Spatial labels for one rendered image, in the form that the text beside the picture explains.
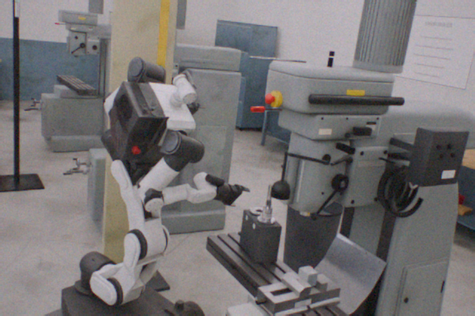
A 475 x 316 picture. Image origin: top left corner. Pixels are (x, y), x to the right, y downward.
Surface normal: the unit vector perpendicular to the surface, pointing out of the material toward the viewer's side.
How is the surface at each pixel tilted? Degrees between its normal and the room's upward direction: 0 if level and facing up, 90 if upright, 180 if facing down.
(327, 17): 90
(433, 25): 90
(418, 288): 89
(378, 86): 90
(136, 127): 124
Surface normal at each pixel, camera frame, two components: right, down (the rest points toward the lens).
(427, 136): -0.86, 0.04
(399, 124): 0.50, 0.29
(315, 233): -0.04, 0.33
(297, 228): -0.65, 0.19
